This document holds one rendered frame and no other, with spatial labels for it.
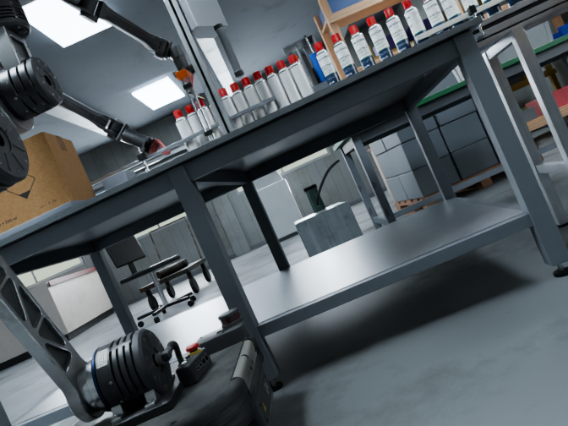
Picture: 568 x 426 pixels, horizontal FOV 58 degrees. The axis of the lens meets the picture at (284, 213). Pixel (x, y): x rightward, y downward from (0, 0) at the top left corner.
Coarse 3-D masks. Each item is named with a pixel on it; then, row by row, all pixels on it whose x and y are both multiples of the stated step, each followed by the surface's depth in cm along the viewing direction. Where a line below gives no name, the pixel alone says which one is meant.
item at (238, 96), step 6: (234, 84) 204; (234, 90) 204; (240, 90) 204; (234, 96) 204; (240, 96) 204; (234, 102) 205; (240, 102) 204; (246, 102) 204; (240, 108) 204; (246, 108) 204; (246, 114) 204; (252, 114) 205; (246, 120) 204; (252, 120) 204
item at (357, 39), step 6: (354, 30) 198; (354, 36) 198; (360, 36) 197; (354, 42) 198; (360, 42) 197; (366, 42) 199; (354, 48) 200; (360, 48) 198; (366, 48) 198; (360, 54) 198; (366, 54) 197; (360, 60) 199; (366, 60) 198; (372, 60) 198; (366, 66) 198
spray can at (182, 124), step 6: (174, 114) 207; (180, 114) 207; (180, 120) 206; (186, 120) 207; (180, 126) 206; (186, 126) 206; (180, 132) 207; (186, 132) 206; (192, 132) 208; (186, 144) 207; (192, 144) 206; (198, 144) 208
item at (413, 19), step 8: (408, 0) 196; (408, 8) 195; (416, 8) 195; (408, 16) 196; (416, 16) 195; (408, 24) 197; (416, 24) 195; (416, 32) 196; (416, 40) 197; (424, 40) 195
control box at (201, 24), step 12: (180, 0) 189; (192, 0) 190; (204, 0) 195; (216, 0) 200; (192, 12) 188; (204, 12) 192; (216, 12) 198; (192, 24) 189; (204, 24) 190; (216, 24) 196; (204, 36) 200
